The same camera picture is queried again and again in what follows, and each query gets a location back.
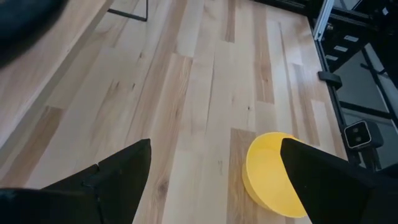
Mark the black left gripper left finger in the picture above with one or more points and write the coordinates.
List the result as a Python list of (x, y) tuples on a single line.
[(118, 186)]

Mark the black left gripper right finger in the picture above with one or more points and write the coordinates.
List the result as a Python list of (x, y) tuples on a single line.
[(335, 193)]

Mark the yellow mini bowl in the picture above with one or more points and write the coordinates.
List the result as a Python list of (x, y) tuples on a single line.
[(264, 174)]

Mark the black table clamp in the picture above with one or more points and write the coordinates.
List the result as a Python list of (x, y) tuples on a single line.
[(330, 79)]

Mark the table-level camera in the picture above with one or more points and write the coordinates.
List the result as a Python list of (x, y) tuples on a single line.
[(357, 135)]

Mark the silver aluminium rail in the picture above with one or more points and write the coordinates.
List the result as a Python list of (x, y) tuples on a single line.
[(323, 18)]

